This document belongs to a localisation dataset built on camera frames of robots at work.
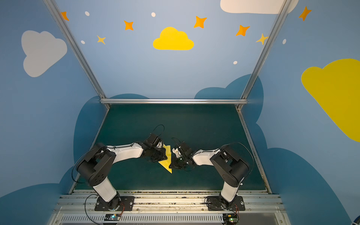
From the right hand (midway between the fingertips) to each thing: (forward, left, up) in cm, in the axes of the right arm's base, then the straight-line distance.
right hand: (169, 166), depth 87 cm
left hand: (+5, +1, +1) cm, 5 cm away
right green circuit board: (-25, -34, -2) cm, 43 cm away
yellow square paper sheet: (+3, +2, -2) cm, 4 cm away
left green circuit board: (-28, +27, -1) cm, 39 cm away
